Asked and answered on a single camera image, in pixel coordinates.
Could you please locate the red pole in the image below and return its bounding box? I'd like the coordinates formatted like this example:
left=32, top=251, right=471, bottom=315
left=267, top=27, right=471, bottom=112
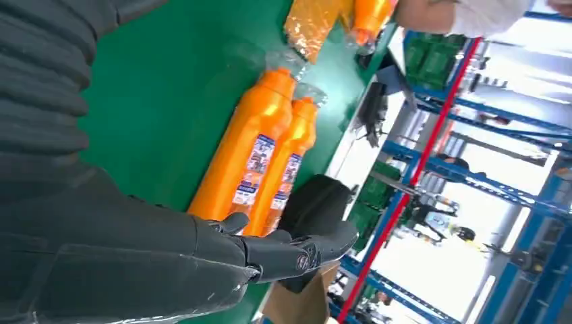
left=337, top=38, right=482, bottom=324

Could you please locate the person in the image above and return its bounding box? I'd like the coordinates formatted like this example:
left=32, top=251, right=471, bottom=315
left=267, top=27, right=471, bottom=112
left=393, top=0, right=572, bottom=39

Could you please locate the green crate stack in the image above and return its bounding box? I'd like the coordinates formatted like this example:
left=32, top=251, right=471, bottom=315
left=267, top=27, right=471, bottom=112
left=348, top=161, right=403, bottom=251
left=404, top=33, right=468, bottom=90

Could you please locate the yellow plastic sheet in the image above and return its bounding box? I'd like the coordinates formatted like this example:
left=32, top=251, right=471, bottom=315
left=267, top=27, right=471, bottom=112
left=283, top=0, right=358, bottom=63

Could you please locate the blue shelving rack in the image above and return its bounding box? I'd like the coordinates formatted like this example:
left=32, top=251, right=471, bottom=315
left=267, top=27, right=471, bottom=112
left=331, top=11, right=572, bottom=324

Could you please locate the black zip case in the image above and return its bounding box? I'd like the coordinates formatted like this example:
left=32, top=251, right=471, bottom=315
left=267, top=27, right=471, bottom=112
left=277, top=174, right=356, bottom=294

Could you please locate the green table mat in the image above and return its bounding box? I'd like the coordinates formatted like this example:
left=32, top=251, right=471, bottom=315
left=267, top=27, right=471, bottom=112
left=78, top=0, right=399, bottom=324

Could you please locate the white table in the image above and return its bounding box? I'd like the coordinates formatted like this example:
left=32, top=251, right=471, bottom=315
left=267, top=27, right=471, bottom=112
left=326, top=26, right=430, bottom=189

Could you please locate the open cardboard box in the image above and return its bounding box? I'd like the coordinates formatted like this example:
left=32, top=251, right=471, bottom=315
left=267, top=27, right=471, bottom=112
left=261, top=261, right=343, bottom=324

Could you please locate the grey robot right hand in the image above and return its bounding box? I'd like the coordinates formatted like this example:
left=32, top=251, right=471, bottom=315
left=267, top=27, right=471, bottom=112
left=0, top=165, right=360, bottom=324

